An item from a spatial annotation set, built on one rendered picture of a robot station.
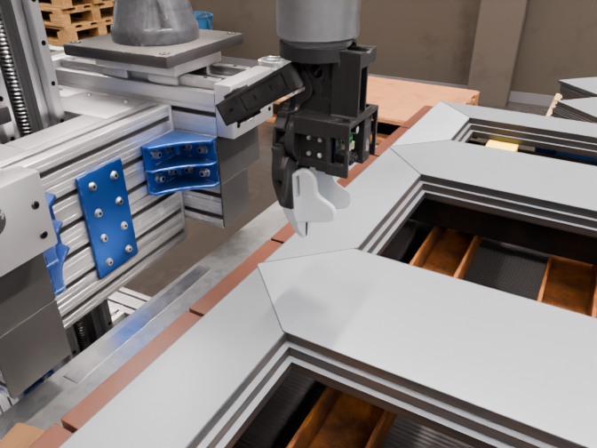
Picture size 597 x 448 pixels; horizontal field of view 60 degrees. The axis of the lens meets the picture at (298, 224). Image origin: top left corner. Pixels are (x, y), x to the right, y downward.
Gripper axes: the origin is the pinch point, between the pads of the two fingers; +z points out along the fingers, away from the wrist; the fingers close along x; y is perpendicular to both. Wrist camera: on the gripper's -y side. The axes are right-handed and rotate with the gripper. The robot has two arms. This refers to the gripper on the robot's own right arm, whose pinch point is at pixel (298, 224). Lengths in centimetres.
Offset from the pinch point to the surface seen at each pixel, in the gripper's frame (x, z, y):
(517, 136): 68, 9, 14
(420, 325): -1.6, 7.2, 15.5
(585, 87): 107, 7, 24
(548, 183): 41.8, 7.2, 22.9
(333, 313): -4.3, 7.1, 6.7
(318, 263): 3.3, 7.0, 1.0
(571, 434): -8.5, 7.2, 30.5
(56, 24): 268, 46, -389
